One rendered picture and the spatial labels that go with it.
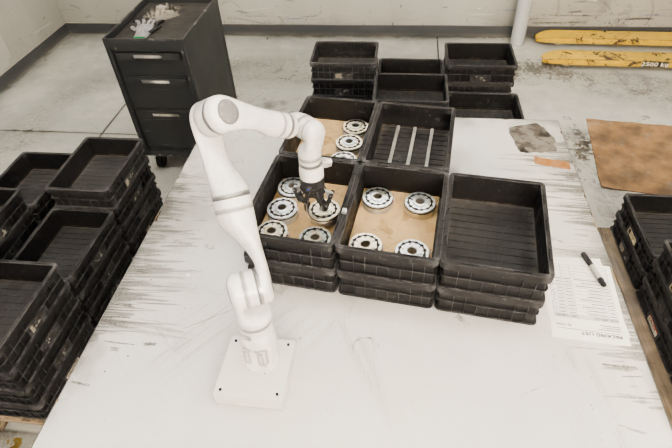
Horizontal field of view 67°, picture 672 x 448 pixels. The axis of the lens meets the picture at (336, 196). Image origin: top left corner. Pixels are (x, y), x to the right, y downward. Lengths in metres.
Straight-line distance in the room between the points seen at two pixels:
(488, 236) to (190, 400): 0.99
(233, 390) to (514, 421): 0.73
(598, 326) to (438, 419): 0.57
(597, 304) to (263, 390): 1.02
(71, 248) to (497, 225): 1.81
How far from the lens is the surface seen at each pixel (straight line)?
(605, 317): 1.73
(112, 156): 2.81
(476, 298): 1.53
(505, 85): 3.17
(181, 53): 2.90
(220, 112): 1.19
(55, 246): 2.60
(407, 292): 1.56
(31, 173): 3.12
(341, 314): 1.59
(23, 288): 2.32
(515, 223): 1.73
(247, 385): 1.45
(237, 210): 1.20
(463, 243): 1.63
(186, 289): 1.74
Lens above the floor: 2.00
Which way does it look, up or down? 42 degrees down
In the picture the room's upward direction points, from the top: 3 degrees counter-clockwise
